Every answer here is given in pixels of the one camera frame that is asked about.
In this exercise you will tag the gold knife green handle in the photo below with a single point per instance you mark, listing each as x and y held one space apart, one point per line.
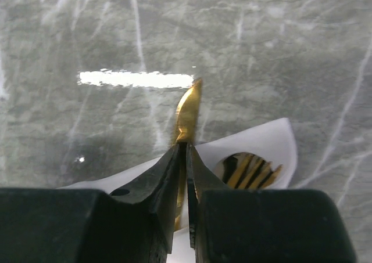
187 112

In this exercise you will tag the silver spoon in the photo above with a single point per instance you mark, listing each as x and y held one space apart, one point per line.
229 167

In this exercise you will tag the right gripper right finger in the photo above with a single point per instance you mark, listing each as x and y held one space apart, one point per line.
285 225

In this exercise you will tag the white paper napkin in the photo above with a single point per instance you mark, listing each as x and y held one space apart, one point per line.
274 141

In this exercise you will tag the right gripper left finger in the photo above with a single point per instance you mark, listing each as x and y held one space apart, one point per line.
133 223

